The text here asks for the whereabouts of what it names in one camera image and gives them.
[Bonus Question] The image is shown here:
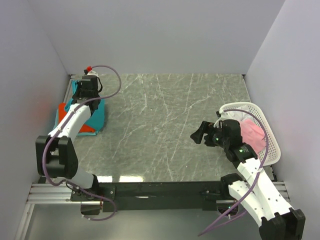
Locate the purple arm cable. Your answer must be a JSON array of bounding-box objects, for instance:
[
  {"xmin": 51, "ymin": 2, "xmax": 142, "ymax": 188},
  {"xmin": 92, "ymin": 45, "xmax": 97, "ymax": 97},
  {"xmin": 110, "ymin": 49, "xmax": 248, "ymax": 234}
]
[
  {"xmin": 41, "ymin": 64, "xmax": 122, "ymax": 187},
  {"xmin": 197, "ymin": 108, "xmax": 270, "ymax": 237}
]

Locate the folded orange t shirt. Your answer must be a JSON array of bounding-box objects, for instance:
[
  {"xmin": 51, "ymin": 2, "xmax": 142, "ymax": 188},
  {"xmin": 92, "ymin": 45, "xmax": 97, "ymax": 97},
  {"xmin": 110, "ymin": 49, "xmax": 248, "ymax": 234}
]
[{"xmin": 54, "ymin": 102, "xmax": 96, "ymax": 136}]

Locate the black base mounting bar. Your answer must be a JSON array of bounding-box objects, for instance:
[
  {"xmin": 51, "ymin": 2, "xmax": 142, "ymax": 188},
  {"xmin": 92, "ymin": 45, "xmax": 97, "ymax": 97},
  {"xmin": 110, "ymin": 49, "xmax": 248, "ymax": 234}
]
[{"xmin": 70, "ymin": 181, "xmax": 233, "ymax": 215}]

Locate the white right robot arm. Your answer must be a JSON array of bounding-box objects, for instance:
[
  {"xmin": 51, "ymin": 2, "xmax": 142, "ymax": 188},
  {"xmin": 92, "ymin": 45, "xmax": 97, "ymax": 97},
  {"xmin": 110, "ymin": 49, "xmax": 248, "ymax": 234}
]
[{"xmin": 190, "ymin": 119, "xmax": 306, "ymax": 240}]

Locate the pink t shirt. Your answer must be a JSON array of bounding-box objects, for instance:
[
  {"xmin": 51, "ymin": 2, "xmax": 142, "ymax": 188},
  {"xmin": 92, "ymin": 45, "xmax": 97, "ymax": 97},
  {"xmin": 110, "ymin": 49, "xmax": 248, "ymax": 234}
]
[{"xmin": 240, "ymin": 118, "xmax": 266, "ymax": 154}]

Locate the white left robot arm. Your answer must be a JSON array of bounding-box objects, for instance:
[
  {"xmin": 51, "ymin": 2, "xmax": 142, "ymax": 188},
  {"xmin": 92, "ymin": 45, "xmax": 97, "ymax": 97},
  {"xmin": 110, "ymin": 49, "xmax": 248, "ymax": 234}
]
[{"xmin": 35, "ymin": 73, "xmax": 101, "ymax": 201}]

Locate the white t shirt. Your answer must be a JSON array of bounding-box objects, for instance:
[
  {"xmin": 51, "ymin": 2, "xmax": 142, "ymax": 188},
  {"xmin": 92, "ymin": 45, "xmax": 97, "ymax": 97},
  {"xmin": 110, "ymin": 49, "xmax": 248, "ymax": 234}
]
[{"xmin": 220, "ymin": 111, "xmax": 254, "ymax": 122}]

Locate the white plastic laundry basket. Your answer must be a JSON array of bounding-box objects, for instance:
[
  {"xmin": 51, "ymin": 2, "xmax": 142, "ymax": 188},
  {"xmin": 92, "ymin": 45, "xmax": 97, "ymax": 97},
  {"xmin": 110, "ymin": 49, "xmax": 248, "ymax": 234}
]
[{"xmin": 219, "ymin": 102, "xmax": 281, "ymax": 167}]

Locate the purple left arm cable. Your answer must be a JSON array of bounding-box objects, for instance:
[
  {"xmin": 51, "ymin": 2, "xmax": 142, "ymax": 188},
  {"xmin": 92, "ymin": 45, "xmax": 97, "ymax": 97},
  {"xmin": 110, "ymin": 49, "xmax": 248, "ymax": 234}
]
[{"xmin": 41, "ymin": 64, "xmax": 122, "ymax": 187}]

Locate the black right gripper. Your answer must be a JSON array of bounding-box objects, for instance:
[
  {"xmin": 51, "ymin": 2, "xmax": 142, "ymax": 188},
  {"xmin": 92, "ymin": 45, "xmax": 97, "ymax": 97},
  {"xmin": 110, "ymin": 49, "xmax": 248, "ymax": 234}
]
[{"xmin": 190, "ymin": 120, "xmax": 229, "ymax": 149}]

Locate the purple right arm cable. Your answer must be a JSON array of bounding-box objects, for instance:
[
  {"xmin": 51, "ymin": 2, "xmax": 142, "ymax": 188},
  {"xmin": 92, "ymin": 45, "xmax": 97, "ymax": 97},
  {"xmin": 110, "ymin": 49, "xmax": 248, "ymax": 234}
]
[{"xmin": 197, "ymin": 108, "xmax": 270, "ymax": 237}]

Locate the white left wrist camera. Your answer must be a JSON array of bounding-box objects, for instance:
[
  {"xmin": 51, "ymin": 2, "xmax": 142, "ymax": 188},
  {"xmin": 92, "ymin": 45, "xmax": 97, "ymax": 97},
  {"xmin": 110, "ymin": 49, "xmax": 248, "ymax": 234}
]
[{"xmin": 84, "ymin": 66, "xmax": 99, "ymax": 77}]

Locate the folded light teal t shirt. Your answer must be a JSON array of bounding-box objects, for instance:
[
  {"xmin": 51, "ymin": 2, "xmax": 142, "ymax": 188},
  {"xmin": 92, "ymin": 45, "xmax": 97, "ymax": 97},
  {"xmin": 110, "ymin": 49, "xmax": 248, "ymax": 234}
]
[{"xmin": 52, "ymin": 109, "xmax": 96, "ymax": 137}]

